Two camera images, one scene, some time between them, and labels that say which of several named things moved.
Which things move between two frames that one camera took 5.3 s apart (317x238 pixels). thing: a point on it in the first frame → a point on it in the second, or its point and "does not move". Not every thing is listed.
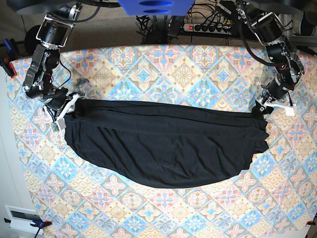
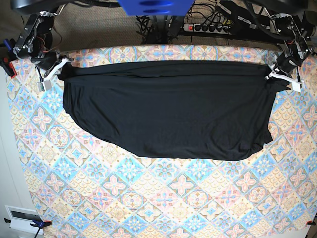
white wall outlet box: [21, 218] does not move
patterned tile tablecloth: [274, 196] does not move
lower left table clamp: [39, 224] does not move
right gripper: [273, 94] → [284, 68]
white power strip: [209, 28] does not move
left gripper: [57, 103] → [51, 62]
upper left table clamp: [9, 51] does not move
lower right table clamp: [311, 222] does not move
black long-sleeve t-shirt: [166, 146] → [198, 110]
